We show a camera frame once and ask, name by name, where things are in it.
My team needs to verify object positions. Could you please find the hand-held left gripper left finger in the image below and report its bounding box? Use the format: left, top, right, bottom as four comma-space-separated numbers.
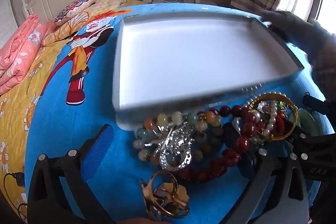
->
28, 124, 114, 224

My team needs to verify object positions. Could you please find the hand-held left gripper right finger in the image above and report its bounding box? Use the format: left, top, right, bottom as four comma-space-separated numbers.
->
223, 123, 309, 224

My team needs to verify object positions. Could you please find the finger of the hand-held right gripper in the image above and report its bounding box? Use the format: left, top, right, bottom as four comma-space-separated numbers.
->
303, 92, 336, 133
285, 119, 336, 183

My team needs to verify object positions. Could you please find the green jade bangle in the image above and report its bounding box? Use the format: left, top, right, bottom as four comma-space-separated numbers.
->
295, 109, 319, 130

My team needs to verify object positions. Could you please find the plain gold bangle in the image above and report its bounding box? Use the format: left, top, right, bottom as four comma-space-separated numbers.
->
249, 94, 299, 141

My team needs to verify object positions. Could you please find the dark red bead bracelet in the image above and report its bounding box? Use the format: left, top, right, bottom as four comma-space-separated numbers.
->
219, 105, 265, 148

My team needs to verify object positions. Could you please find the red cord green pendant bracelet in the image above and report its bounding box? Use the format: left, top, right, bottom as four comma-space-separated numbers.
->
177, 101, 292, 184

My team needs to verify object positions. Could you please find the white pearl necklace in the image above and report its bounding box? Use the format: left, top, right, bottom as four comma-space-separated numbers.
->
232, 93, 288, 138

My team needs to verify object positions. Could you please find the pastel bead bracelet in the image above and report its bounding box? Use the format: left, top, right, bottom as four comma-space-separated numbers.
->
133, 109, 223, 165

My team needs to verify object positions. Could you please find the silver filigree bangle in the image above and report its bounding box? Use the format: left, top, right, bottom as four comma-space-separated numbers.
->
144, 122, 196, 172

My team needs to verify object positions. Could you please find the gold flower brooch ring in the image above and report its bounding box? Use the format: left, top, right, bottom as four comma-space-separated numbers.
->
140, 170, 190, 220

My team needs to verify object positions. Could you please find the white grey shallow tray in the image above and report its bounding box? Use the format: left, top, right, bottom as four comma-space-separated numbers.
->
112, 11, 305, 112

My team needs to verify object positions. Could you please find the person's right hand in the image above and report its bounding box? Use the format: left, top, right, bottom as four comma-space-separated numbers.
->
261, 10, 336, 83

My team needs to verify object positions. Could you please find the blue cartoon bedsheet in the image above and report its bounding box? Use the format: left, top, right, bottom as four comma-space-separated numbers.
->
25, 2, 328, 224

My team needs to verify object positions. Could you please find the yellow floral sheet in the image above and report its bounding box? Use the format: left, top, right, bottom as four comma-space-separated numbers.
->
0, 11, 91, 224

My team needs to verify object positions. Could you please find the window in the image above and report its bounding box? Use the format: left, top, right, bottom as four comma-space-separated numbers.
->
297, 0, 336, 38

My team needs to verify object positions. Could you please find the pink folded quilt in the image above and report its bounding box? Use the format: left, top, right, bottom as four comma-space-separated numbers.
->
0, 14, 57, 94

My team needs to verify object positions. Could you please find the patterned red white pillow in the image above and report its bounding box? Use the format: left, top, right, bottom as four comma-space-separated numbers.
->
54, 0, 100, 24

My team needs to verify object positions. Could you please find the pale yellow pillow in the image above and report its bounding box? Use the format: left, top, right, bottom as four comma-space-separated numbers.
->
91, 0, 125, 13

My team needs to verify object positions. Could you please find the white wardrobe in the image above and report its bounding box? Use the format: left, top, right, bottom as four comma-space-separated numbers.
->
0, 0, 19, 41

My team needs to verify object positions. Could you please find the black charger cable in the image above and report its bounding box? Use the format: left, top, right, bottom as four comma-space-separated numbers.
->
5, 172, 26, 188

